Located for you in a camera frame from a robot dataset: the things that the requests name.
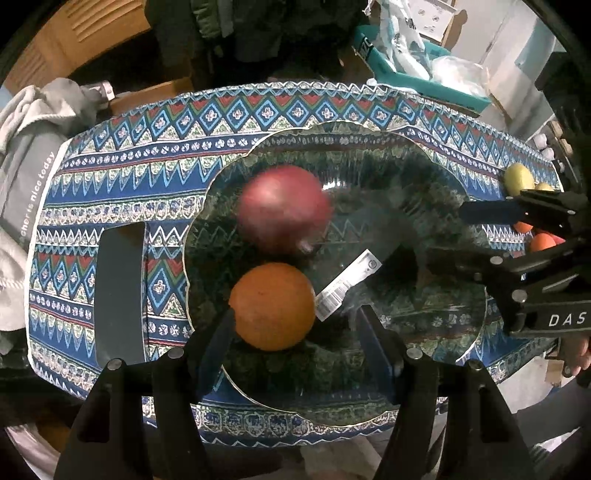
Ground black smartphone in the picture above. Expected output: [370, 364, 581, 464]
[95, 222, 148, 367]

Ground person's right hand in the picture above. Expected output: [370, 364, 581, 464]
[560, 336, 591, 380]

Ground patterned blue tablecloth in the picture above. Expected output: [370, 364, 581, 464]
[25, 80, 566, 446]

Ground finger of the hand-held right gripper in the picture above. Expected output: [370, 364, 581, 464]
[458, 188, 591, 232]
[427, 239, 591, 335]

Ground large orange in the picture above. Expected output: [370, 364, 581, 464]
[228, 263, 317, 352]

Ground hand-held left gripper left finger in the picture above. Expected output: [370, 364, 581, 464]
[54, 308, 238, 480]

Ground wooden furniture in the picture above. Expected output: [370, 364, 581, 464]
[4, 0, 158, 88]

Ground teal storage box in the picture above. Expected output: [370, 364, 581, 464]
[353, 25, 492, 112]

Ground red apple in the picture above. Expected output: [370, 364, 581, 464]
[236, 165, 334, 257]

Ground clear glass plate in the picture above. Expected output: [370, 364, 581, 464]
[182, 121, 490, 428]

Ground brown cardboard box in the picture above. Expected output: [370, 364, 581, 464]
[110, 76, 195, 115]

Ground grey garment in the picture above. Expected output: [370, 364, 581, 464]
[0, 78, 116, 333]

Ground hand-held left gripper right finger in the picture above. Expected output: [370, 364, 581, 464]
[355, 305, 539, 480]

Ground dark hanging clothes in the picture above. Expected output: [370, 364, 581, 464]
[148, 0, 370, 88]

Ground clear plastic bag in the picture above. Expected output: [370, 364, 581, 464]
[429, 55, 490, 97]

